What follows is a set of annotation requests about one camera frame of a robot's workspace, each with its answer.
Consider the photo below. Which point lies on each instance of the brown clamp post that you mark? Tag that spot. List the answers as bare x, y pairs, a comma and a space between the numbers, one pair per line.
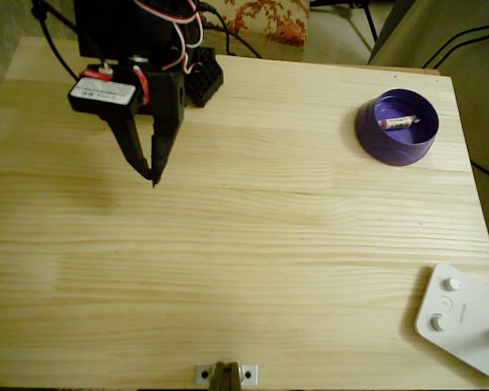
226, 376

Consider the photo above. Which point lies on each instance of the floral upholstered cushion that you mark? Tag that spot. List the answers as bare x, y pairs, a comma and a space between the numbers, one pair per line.
269, 24

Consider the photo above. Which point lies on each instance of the red white blue candy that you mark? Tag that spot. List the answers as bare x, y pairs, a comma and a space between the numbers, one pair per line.
399, 122

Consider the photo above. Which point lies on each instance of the white lamp base with knobs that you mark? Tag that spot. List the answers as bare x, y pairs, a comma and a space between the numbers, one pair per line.
464, 322

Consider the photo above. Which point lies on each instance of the black robot arm with base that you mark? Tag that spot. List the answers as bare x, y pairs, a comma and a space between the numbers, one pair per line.
118, 28

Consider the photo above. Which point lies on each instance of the purple plastic bowl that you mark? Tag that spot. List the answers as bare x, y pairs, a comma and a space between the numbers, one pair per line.
391, 150

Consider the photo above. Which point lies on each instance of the black tripod legs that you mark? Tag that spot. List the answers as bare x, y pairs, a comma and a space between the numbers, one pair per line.
368, 18

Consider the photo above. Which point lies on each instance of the silver metal mounting bracket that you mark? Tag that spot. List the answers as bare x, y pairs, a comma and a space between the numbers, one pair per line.
250, 374

